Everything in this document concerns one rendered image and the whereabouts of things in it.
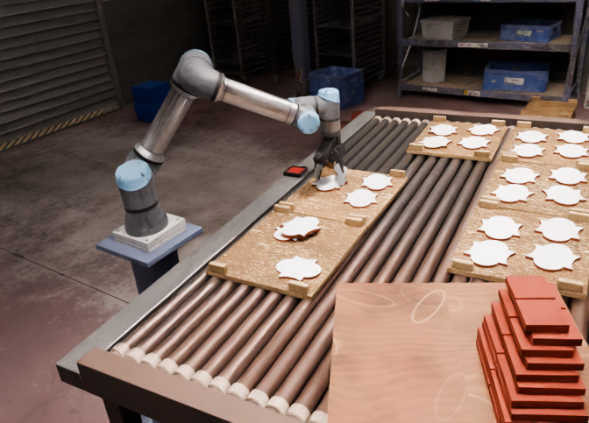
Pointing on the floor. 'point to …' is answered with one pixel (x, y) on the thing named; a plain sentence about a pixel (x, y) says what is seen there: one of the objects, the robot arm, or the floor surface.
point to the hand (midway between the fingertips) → (329, 182)
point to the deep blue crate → (346, 87)
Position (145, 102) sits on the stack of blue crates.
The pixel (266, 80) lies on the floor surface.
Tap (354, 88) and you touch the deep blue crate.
